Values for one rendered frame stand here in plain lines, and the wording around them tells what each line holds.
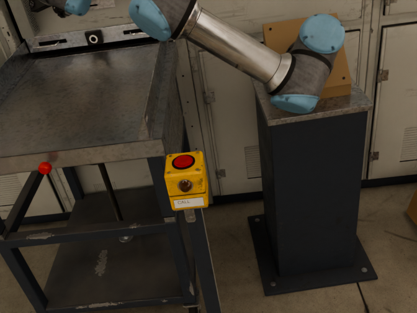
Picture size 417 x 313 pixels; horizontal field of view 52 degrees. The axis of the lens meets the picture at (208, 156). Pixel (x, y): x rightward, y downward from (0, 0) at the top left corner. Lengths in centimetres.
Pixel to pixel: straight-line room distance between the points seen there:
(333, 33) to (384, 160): 105
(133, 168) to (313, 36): 115
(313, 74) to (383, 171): 109
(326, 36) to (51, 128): 79
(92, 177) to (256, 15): 105
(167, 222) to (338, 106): 62
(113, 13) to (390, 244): 144
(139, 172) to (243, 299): 75
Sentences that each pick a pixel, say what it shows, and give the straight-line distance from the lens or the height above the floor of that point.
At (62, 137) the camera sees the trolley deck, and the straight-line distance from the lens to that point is 123.
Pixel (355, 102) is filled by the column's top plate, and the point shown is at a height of 75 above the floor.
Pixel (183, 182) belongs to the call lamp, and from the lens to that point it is 88.
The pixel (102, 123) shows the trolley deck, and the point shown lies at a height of 85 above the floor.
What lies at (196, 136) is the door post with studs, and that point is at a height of 41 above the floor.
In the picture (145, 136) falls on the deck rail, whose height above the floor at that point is 85.
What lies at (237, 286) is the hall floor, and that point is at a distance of 180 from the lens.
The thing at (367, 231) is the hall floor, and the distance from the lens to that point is 201.
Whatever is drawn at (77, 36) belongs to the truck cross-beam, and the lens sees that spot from 180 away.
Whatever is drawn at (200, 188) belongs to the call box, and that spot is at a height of 86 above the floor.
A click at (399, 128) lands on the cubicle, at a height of 33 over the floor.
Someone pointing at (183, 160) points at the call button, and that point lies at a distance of 90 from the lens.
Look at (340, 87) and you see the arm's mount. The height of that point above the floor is 78.
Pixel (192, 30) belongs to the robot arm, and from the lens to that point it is 106.
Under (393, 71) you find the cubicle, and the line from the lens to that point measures 190.
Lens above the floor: 143
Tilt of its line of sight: 35 degrees down
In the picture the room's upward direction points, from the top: 9 degrees counter-clockwise
